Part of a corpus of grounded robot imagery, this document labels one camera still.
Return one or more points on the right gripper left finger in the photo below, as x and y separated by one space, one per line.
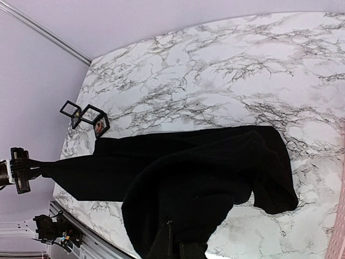
162 247

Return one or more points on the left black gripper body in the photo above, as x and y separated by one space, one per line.
19 170

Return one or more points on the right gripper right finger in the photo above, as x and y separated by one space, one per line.
193 250

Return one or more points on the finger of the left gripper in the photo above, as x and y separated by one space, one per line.
35 165

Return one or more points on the black t-shirt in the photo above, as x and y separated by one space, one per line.
192 179

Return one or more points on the round orange white brooch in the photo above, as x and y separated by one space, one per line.
98 127

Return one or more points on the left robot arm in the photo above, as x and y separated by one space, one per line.
5 170

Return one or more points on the black open brooch case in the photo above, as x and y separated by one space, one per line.
91 115

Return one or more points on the pink perforated plastic basket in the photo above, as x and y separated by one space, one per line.
335 248

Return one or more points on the aluminium front rail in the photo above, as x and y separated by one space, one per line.
92 245

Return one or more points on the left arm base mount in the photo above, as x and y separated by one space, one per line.
57 230

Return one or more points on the left aluminium frame post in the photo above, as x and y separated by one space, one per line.
44 32

